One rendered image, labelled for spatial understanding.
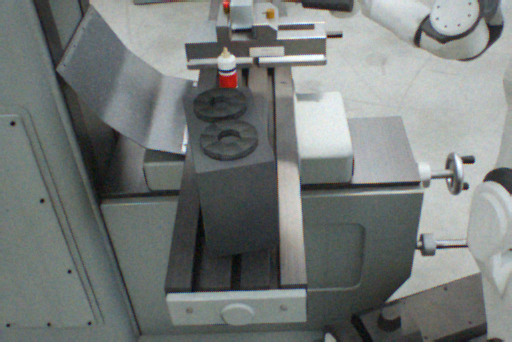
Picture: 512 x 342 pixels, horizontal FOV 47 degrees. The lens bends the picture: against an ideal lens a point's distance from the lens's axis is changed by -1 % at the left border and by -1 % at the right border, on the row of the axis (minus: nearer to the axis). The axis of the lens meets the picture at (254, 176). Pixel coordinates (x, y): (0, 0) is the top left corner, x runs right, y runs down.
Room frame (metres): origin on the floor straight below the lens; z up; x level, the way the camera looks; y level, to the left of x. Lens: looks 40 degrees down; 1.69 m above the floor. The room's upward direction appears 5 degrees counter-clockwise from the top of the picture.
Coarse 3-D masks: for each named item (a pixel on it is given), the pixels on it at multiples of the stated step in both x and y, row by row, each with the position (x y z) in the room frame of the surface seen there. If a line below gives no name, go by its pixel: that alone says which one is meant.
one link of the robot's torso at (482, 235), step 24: (480, 192) 0.69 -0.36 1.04; (504, 192) 0.66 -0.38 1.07; (480, 216) 0.67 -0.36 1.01; (504, 216) 0.63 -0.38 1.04; (480, 240) 0.66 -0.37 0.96; (504, 240) 0.62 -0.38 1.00; (480, 264) 0.67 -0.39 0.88; (504, 264) 0.63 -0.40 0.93; (504, 288) 0.64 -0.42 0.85; (504, 312) 0.62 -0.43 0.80; (504, 336) 0.61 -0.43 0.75
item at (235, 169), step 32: (192, 96) 0.87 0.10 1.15; (224, 96) 0.85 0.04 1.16; (192, 128) 0.78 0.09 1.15; (224, 128) 0.75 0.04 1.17; (256, 128) 0.76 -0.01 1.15; (224, 160) 0.69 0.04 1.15; (256, 160) 0.68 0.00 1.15; (224, 192) 0.67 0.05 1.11; (256, 192) 0.67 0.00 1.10; (224, 224) 0.67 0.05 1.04; (256, 224) 0.67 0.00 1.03; (224, 256) 0.67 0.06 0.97
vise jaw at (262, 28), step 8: (256, 8) 1.39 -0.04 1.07; (264, 8) 1.38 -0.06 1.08; (272, 8) 1.39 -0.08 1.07; (256, 16) 1.34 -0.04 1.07; (264, 16) 1.33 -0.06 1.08; (256, 24) 1.29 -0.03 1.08; (264, 24) 1.29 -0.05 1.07; (272, 24) 1.30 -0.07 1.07; (256, 32) 1.29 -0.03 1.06; (264, 32) 1.29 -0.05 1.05; (272, 32) 1.29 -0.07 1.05
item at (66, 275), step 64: (0, 0) 1.04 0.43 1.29; (64, 0) 1.23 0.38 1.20; (0, 64) 1.04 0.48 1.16; (0, 128) 1.03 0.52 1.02; (64, 128) 1.06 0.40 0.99; (0, 192) 1.03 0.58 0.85; (64, 192) 1.03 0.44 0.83; (0, 256) 1.03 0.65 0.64; (64, 256) 1.02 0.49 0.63; (0, 320) 1.03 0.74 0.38; (64, 320) 1.01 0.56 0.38; (128, 320) 1.05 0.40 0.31
